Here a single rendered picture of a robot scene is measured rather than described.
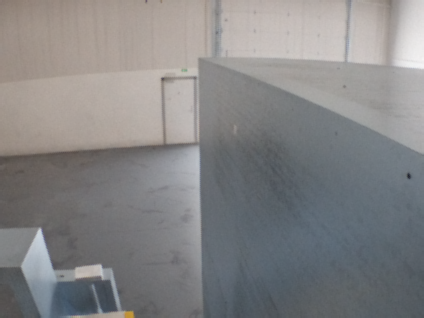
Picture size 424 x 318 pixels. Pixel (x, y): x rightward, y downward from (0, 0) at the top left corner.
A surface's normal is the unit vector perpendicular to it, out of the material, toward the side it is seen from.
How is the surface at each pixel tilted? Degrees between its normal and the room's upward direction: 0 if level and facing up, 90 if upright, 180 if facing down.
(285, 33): 90
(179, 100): 90
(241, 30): 90
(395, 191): 90
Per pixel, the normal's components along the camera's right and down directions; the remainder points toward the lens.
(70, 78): 0.18, 0.36
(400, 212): -0.98, 0.07
